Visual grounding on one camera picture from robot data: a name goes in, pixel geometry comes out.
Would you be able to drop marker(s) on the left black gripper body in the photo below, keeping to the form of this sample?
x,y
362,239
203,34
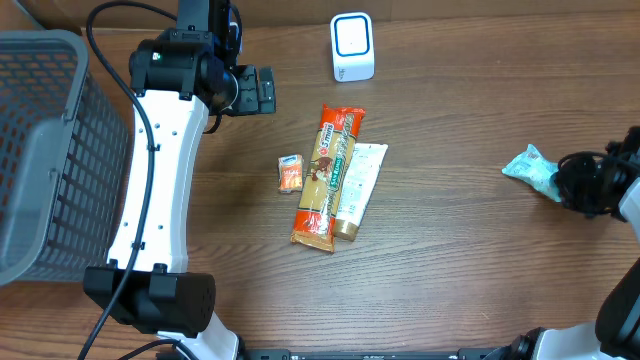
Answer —
x,y
244,102

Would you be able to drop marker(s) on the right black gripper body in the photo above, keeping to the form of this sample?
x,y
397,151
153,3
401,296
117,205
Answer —
x,y
578,181

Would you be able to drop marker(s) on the teal snack packet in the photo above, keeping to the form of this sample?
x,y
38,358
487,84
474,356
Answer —
x,y
534,169

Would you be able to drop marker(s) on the orange small snack box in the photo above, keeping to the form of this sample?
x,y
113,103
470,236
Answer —
x,y
290,170

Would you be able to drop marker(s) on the orange spaghetti pack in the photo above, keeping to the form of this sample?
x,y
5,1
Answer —
x,y
331,156

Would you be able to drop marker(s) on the white cosmetic tube gold cap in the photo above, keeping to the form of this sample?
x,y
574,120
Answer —
x,y
357,188

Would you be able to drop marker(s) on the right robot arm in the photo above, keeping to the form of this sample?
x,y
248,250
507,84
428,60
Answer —
x,y
615,332

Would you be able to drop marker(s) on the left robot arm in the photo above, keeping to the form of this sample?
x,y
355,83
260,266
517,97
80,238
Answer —
x,y
181,84

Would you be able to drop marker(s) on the white barcode scanner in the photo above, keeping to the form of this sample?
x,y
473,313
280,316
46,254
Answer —
x,y
352,44

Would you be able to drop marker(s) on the grey plastic mesh basket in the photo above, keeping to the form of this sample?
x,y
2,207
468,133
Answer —
x,y
64,151

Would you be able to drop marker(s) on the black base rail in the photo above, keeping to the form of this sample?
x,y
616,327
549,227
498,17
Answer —
x,y
285,354

